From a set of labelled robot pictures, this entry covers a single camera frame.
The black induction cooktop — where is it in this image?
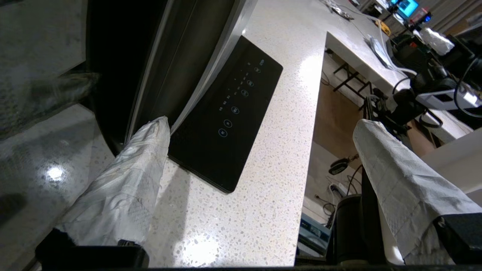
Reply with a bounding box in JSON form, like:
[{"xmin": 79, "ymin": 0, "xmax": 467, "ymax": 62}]
[{"xmin": 168, "ymin": 35, "xmax": 284, "ymax": 195}]

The blue monitor screen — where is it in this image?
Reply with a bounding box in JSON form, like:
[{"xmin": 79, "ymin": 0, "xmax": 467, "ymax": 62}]
[{"xmin": 391, "ymin": 0, "xmax": 420, "ymax": 18}]

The wrapped left gripper left finger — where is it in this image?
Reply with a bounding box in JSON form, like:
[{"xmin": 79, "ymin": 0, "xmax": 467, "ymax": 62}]
[{"xmin": 35, "ymin": 116, "xmax": 171, "ymax": 268}]

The glass microwave door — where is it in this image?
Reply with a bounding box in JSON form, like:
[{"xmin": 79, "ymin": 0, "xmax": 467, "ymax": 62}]
[{"xmin": 0, "ymin": 0, "xmax": 259, "ymax": 271}]

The black metal desk frame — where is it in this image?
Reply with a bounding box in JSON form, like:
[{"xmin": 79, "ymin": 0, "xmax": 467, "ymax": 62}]
[{"xmin": 333, "ymin": 61, "xmax": 373, "ymax": 94}]

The wrapped left gripper right finger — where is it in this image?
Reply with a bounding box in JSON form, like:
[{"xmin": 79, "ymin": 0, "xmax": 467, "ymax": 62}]
[{"xmin": 352, "ymin": 119, "xmax": 482, "ymax": 266}]

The black electronics box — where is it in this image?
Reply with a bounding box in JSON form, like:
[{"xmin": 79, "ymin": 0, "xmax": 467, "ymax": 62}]
[{"xmin": 297, "ymin": 212, "xmax": 333, "ymax": 257}]

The white plastic bag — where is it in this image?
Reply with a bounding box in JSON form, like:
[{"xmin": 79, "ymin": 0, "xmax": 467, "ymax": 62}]
[{"xmin": 419, "ymin": 27, "xmax": 455, "ymax": 56}]

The black robot chassis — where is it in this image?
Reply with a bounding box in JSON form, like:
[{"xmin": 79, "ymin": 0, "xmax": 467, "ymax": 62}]
[{"xmin": 326, "ymin": 166, "xmax": 388, "ymax": 266}]

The white paper stack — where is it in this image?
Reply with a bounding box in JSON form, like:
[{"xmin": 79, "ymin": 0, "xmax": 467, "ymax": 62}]
[{"xmin": 367, "ymin": 35, "xmax": 395, "ymax": 71}]

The silver foil packet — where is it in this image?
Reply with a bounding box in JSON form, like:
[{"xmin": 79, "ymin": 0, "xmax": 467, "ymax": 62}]
[{"xmin": 319, "ymin": 0, "xmax": 355, "ymax": 20}]

